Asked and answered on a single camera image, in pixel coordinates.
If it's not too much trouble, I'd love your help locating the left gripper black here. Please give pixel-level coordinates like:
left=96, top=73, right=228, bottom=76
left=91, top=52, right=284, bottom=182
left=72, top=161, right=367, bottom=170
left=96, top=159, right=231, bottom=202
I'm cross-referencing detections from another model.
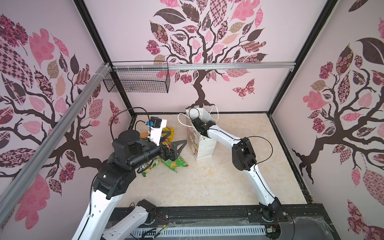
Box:
left=129, top=130, right=187, bottom=169

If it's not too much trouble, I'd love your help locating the yellow snack bag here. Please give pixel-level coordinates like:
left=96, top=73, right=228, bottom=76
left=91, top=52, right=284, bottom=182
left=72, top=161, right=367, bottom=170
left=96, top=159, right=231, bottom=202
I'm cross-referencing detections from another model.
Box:
left=163, top=127, right=175, bottom=143

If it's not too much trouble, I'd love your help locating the white patterned paper bag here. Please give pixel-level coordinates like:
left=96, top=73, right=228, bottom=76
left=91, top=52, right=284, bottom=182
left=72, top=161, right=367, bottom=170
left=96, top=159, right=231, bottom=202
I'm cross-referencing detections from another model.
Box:
left=178, top=107, right=217, bottom=161

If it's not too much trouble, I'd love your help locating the green snack bag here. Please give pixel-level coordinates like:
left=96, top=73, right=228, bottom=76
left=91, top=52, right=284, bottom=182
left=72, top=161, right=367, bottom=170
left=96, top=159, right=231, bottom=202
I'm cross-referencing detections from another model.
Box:
left=161, top=157, right=189, bottom=172

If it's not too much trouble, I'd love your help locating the green yellow candy bag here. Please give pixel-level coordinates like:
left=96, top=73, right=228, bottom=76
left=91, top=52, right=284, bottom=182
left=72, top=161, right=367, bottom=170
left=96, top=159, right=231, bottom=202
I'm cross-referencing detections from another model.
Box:
left=140, top=159, right=160, bottom=177

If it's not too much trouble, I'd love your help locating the yellow mango candy bag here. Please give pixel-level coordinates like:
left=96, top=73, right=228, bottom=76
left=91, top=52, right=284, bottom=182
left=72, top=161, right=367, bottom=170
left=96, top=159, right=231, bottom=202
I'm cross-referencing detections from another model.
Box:
left=141, top=132, right=150, bottom=140

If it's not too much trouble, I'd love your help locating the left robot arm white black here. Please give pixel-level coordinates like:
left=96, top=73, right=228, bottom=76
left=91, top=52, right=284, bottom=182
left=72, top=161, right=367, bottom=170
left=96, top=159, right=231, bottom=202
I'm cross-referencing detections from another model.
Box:
left=73, top=130, right=188, bottom=240

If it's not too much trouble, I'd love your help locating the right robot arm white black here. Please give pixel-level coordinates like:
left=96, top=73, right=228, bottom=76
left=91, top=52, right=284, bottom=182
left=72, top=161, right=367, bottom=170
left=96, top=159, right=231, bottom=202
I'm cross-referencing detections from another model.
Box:
left=191, top=118, right=286, bottom=222

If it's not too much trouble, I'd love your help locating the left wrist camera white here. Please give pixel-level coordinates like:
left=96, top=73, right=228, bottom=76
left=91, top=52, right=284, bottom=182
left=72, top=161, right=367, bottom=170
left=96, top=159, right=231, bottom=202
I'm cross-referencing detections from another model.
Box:
left=148, top=117, right=167, bottom=146

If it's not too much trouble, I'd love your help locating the aluminium rail back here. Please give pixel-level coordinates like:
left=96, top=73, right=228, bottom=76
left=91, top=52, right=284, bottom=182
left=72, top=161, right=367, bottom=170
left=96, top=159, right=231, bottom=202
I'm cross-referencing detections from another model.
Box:
left=113, top=62, right=296, bottom=71

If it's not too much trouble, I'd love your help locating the aluminium rail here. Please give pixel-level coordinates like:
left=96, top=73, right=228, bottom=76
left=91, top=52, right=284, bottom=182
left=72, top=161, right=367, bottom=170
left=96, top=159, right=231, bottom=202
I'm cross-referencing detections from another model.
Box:
left=113, top=62, right=296, bottom=71
left=1, top=63, right=111, bottom=224

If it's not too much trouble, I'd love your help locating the black wire basket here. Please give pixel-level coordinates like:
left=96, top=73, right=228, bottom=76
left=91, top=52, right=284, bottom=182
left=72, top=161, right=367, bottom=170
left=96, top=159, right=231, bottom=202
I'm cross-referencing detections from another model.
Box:
left=103, top=60, right=171, bottom=94

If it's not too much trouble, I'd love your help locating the white slotted cable duct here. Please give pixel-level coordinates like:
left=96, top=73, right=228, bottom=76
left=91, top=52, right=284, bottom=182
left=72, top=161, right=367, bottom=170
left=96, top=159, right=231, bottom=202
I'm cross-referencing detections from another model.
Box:
left=128, top=226, right=267, bottom=240

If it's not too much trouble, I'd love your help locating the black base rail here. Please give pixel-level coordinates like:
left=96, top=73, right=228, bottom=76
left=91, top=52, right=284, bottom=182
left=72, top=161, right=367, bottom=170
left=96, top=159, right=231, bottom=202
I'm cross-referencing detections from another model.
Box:
left=140, top=204, right=331, bottom=227

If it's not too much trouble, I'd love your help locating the aluminium rail left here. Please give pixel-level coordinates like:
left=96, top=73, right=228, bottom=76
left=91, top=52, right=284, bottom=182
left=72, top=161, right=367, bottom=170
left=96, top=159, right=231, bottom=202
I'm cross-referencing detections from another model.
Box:
left=1, top=63, right=111, bottom=224

